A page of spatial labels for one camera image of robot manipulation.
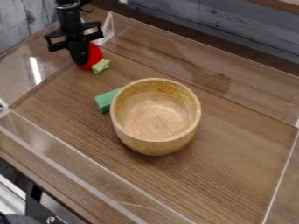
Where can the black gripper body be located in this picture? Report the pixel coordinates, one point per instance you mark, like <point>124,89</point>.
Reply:
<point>72,28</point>

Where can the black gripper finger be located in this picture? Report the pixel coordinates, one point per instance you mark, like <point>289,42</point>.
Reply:
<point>79,51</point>

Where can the red plush strawberry toy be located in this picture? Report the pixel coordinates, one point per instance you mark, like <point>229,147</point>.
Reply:
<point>96,63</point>

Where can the green foam block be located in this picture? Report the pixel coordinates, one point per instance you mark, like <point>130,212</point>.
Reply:
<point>104,99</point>

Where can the wooden bowl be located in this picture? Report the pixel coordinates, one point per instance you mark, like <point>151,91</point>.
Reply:
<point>156,114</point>

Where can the black metal table leg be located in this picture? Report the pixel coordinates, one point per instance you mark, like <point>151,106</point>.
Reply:
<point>35,209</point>

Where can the clear acrylic corner bracket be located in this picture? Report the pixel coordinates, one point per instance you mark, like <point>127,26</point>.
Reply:
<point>107,28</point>

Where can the clear acrylic tray wall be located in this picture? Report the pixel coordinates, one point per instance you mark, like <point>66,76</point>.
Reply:
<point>235,176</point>

